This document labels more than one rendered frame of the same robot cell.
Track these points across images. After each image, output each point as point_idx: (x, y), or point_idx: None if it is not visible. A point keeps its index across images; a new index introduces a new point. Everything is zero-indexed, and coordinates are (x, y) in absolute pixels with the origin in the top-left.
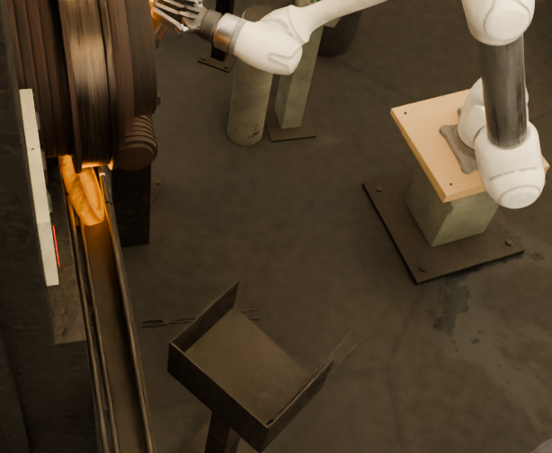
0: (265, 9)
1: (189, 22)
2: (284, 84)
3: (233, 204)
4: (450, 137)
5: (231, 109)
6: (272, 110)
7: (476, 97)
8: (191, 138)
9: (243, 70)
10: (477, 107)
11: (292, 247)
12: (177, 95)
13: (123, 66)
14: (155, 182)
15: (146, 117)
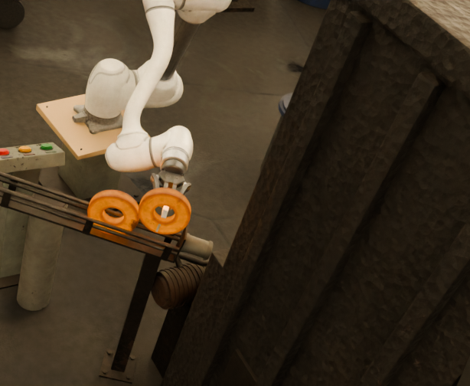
0: (38, 195)
1: (181, 180)
2: (17, 244)
3: (112, 302)
4: (103, 126)
5: (44, 286)
6: (2, 279)
7: (119, 84)
8: (50, 336)
9: (59, 242)
10: (124, 87)
11: (139, 264)
12: None
13: None
14: (110, 353)
15: (188, 263)
